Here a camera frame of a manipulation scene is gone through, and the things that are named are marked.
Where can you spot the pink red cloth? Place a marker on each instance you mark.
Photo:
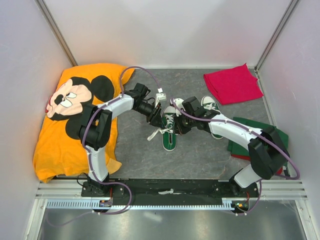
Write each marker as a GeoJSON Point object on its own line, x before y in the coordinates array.
{"type": "Point", "coordinates": [233, 85]}

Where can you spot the red cloth under green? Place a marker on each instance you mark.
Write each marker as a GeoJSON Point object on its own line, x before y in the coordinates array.
{"type": "Point", "coordinates": [243, 157]}

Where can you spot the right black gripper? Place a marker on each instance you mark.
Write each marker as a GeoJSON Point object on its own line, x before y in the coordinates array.
{"type": "Point", "coordinates": [178, 128]}

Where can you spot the dark green cloth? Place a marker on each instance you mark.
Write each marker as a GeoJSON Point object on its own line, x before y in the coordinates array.
{"type": "Point", "coordinates": [237, 149]}

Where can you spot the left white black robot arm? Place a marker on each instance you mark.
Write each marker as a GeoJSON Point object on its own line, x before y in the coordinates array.
{"type": "Point", "coordinates": [96, 124]}

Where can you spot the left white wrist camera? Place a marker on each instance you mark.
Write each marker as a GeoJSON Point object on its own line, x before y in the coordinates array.
{"type": "Point", "coordinates": [160, 96]}

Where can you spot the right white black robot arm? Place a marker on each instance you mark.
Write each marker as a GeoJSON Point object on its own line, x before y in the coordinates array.
{"type": "Point", "coordinates": [266, 150]}

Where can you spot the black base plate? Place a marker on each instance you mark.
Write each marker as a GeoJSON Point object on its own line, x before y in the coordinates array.
{"type": "Point", "coordinates": [183, 188]}

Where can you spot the green sneaker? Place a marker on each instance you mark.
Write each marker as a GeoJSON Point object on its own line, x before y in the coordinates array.
{"type": "Point", "coordinates": [209, 99]}
{"type": "Point", "coordinates": [169, 138]}

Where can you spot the orange mickey mouse shirt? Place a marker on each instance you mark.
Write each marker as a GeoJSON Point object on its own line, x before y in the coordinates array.
{"type": "Point", "coordinates": [59, 150]}

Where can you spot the grey slotted cable duct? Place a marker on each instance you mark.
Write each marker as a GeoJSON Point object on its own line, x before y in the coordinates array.
{"type": "Point", "coordinates": [143, 204]}

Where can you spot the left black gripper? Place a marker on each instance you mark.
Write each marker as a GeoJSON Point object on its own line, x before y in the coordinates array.
{"type": "Point", "coordinates": [155, 118]}

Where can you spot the white tape scrap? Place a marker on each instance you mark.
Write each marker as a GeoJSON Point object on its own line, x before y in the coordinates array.
{"type": "Point", "coordinates": [166, 192]}

